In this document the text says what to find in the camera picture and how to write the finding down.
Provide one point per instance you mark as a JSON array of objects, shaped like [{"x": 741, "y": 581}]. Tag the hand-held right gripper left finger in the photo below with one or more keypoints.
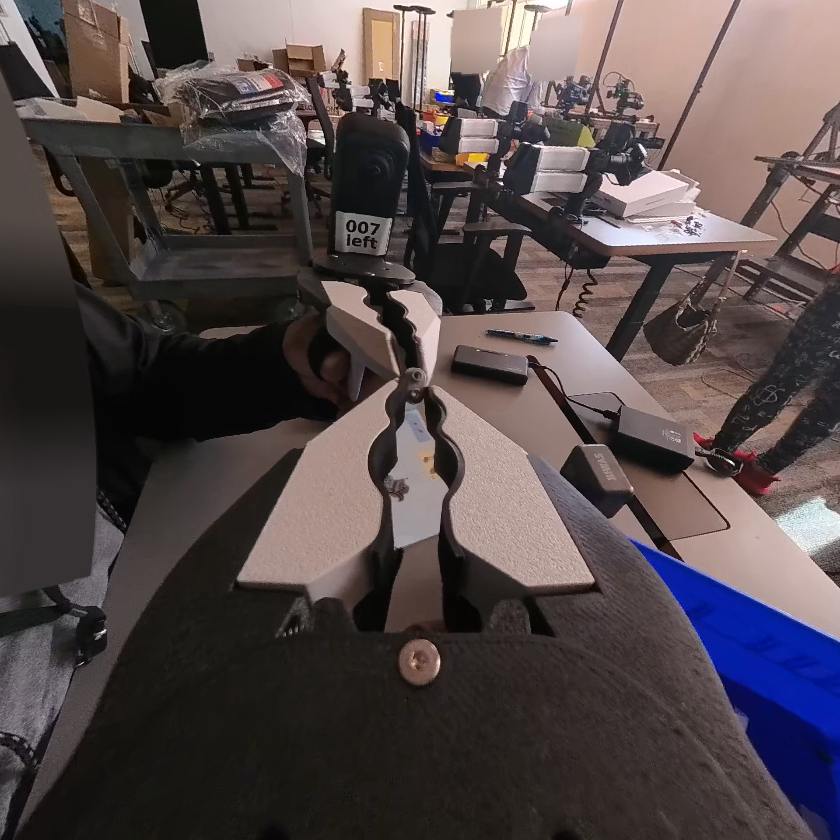
[{"x": 308, "y": 518}]

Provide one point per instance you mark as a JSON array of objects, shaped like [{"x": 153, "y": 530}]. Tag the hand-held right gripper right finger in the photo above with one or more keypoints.
[{"x": 518, "y": 518}]

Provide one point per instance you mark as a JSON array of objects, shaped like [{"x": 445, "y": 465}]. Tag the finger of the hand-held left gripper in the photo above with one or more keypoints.
[
  {"x": 358, "y": 328},
  {"x": 426, "y": 328}
]

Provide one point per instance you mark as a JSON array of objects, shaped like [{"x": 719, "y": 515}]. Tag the small grey toy brick piece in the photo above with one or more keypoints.
[{"x": 413, "y": 375}]

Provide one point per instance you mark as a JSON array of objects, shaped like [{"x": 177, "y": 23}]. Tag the person's left forearm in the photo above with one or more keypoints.
[{"x": 216, "y": 380}]

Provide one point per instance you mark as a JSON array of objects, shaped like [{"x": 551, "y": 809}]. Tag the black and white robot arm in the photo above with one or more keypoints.
[
  {"x": 476, "y": 131},
  {"x": 558, "y": 164}
]

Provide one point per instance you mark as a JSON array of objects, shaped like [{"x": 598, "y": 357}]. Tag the grey desk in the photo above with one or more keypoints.
[{"x": 518, "y": 420}]

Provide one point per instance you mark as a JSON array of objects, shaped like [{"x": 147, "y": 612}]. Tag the person's left hand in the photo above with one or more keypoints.
[{"x": 295, "y": 348}]

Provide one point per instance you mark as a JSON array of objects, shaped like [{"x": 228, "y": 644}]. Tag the black office chair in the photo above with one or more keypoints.
[
  {"x": 485, "y": 275},
  {"x": 321, "y": 131}
]

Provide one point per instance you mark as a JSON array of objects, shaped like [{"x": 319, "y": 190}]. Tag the black power bank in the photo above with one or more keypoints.
[{"x": 489, "y": 364}]

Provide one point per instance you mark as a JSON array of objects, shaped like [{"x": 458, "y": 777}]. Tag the black power adapter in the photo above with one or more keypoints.
[{"x": 594, "y": 479}]

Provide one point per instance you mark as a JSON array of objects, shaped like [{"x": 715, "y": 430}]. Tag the blue pen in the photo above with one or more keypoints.
[{"x": 522, "y": 336}]

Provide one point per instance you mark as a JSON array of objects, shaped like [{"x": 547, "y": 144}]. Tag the pale blue instruction booklet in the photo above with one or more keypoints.
[{"x": 413, "y": 512}]

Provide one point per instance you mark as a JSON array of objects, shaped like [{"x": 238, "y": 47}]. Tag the cardboard box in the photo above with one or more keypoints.
[
  {"x": 98, "y": 52},
  {"x": 298, "y": 62}
]

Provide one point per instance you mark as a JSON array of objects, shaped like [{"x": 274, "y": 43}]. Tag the plastic-wrapped dark bundle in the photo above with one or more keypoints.
[{"x": 243, "y": 98}]

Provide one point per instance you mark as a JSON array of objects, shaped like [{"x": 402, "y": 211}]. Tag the stack of white flat boxes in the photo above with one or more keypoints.
[{"x": 646, "y": 193}]

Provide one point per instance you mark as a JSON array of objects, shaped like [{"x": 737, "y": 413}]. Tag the brown work table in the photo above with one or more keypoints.
[{"x": 689, "y": 239}]

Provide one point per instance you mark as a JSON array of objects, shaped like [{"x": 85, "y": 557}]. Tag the blue plastic bin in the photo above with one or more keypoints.
[{"x": 774, "y": 656}]

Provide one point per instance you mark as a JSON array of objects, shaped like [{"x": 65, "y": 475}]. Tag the dark metal frame stand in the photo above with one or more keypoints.
[{"x": 787, "y": 177}]

